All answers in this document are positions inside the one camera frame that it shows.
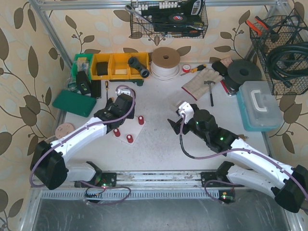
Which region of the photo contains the white peg base plate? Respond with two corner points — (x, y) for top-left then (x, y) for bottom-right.
(113, 116), (146, 145)

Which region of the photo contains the short red spring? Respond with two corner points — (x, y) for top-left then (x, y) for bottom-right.
(126, 134), (134, 143)
(138, 116), (144, 125)

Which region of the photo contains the large red spring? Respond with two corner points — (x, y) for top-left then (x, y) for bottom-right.
(113, 128), (121, 137)

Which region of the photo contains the large black orange screwdriver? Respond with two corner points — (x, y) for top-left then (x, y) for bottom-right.
(105, 97), (114, 108)

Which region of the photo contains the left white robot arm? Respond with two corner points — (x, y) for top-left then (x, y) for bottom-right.
(29, 93), (135, 190)

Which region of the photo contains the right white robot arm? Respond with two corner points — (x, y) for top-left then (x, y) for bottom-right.
(168, 109), (308, 213)

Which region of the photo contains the clear plastic spring tray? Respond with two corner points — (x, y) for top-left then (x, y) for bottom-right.
(169, 101), (181, 113)

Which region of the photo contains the green clamp tool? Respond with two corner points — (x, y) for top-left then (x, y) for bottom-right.
(109, 79), (144, 87)

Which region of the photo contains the small yellow black screwdriver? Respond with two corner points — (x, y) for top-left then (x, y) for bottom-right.
(105, 80), (109, 100)

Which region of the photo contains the yellow storage bin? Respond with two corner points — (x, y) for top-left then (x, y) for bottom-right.
(90, 53), (111, 80)
(128, 52), (150, 79)
(108, 53), (130, 80)

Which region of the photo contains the white work glove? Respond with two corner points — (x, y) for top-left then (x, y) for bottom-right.
(181, 68), (223, 101)

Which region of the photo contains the black box in bin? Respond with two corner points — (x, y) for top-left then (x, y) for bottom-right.
(96, 62), (108, 76)

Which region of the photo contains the grey pipe fitting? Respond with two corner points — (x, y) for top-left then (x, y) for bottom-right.
(128, 57), (150, 78)

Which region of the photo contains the black battery charger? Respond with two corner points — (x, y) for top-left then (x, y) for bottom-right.
(76, 71), (91, 95)

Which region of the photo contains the small claw hammer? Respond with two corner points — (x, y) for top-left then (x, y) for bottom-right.
(204, 80), (216, 107)

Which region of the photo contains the green plastic case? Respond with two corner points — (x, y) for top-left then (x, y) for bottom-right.
(52, 90), (96, 117)

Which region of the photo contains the red white tape roll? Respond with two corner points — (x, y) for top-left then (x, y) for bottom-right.
(182, 64), (191, 73)

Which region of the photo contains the green storage bin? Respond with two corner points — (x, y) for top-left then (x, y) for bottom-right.
(71, 54), (93, 80)

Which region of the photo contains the yellow black bit driver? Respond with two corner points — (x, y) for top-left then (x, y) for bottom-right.
(180, 64), (206, 76)

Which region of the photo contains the pink round power socket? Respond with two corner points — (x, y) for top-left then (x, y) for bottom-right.
(55, 123), (75, 139)

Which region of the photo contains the teal clear toolbox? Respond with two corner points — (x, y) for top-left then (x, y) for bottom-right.
(236, 81), (283, 132)

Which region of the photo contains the black disc spool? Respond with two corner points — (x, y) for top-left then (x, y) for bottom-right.
(225, 60), (262, 90)

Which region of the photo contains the chrome wrench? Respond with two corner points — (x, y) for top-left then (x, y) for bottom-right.
(125, 5), (152, 24)

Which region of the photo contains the black electrical tape roll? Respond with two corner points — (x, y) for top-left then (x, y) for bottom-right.
(168, 13), (187, 25)

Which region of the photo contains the white cable spool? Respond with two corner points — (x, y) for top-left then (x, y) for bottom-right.
(150, 47), (180, 81)

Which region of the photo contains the aluminium rail base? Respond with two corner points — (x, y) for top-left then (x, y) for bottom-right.
(31, 169), (272, 201)

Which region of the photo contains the back wire basket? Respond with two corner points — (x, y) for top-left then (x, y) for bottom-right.
(125, 0), (208, 40)

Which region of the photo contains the wire basket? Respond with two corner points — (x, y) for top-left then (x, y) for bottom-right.
(249, 14), (308, 95)
(125, 0), (208, 40)

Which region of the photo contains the black coiled hose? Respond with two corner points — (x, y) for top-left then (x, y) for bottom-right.
(267, 15), (308, 81)

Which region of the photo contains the right wire basket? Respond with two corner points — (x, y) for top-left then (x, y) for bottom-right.
(249, 14), (308, 95)

